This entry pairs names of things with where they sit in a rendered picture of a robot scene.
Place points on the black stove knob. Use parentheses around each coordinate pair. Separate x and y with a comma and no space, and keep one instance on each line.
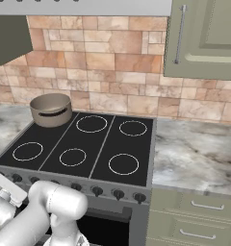
(97,191)
(140,197)
(118,193)
(34,179)
(16,177)
(76,186)

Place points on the black stove with grey frame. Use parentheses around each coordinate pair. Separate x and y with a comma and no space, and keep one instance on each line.
(98,150)

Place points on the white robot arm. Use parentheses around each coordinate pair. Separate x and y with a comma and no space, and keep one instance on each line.
(56,201)

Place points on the grey range hood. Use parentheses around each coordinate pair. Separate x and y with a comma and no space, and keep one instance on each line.
(88,7)

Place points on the green wall cupboard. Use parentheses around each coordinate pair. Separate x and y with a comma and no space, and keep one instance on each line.
(10,36)

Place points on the green drawer front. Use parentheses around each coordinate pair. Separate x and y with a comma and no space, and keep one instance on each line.
(194,232)
(210,205)

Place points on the black oven door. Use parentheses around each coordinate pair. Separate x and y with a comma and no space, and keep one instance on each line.
(104,229)

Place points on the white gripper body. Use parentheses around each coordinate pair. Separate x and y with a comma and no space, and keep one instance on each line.
(11,189)

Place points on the brown cooking pot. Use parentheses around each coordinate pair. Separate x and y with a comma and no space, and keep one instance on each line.
(51,112)

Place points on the green wall cupboard door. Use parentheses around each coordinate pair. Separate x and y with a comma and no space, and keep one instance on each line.
(210,38)

